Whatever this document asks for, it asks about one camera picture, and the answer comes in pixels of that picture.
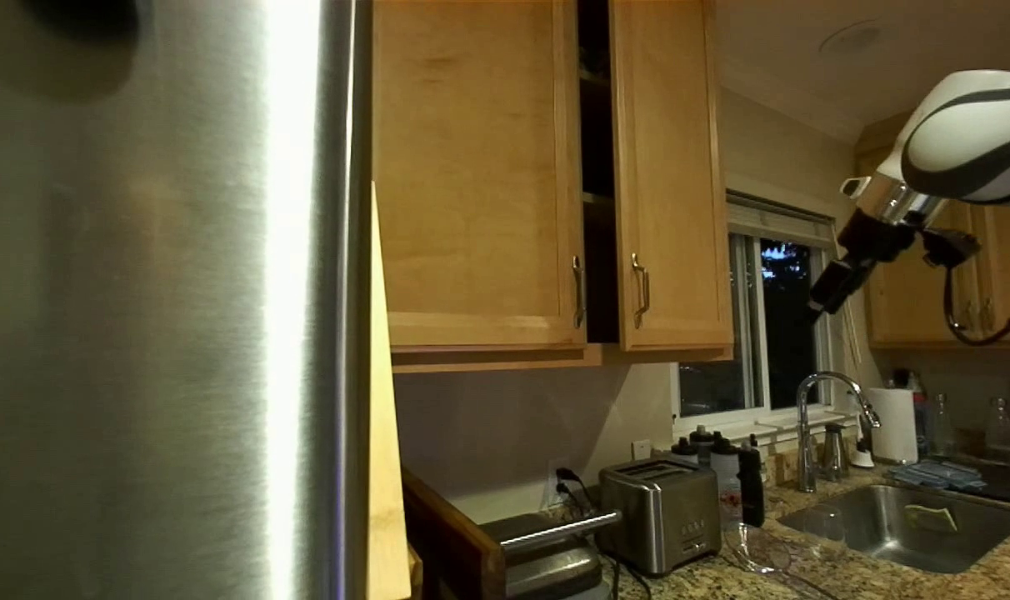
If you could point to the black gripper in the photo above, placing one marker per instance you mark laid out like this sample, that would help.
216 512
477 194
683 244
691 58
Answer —
875 238

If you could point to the wooden cupboard door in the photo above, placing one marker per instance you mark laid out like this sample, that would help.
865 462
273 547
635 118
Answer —
671 168
471 168

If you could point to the stainless steel refrigerator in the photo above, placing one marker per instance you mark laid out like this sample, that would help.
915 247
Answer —
157 333

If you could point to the white paper towel roll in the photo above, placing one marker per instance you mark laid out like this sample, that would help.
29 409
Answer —
895 421

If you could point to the chrome kitchen faucet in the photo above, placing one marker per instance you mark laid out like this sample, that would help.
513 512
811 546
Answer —
805 433

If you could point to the small soap dispenser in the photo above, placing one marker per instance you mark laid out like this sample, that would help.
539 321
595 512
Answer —
865 452

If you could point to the clear glass bottle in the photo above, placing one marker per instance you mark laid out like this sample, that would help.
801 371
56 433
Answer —
1004 431
938 429

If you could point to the dark bottle black cap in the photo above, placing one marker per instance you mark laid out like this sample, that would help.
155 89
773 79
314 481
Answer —
753 486

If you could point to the clear bottle black cap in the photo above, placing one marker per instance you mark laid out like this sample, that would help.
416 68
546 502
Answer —
710 469

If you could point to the blue grey dish mat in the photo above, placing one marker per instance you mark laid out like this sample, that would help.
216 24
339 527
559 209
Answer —
970 478

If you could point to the stainless steel sink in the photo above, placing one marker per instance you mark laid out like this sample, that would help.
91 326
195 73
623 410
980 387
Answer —
905 521

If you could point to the clear wine glass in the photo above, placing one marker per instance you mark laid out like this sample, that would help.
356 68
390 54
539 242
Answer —
753 552

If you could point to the stainless steel toaster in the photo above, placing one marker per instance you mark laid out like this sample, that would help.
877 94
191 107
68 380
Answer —
657 517

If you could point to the striped dark wooden cutting board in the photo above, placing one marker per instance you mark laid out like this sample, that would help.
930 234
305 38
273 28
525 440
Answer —
454 546

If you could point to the window with white frame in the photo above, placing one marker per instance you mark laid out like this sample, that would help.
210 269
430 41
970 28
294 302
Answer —
773 321

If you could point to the wooden wall cabinet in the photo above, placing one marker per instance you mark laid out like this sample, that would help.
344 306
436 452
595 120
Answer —
915 312

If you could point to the wrist mounted camera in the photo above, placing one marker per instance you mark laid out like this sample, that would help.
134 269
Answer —
854 186

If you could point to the white wall outlet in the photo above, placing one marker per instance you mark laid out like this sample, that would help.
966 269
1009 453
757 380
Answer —
640 448

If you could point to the wooden wall cupboard body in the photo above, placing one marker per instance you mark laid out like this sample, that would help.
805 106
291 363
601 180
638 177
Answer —
490 357

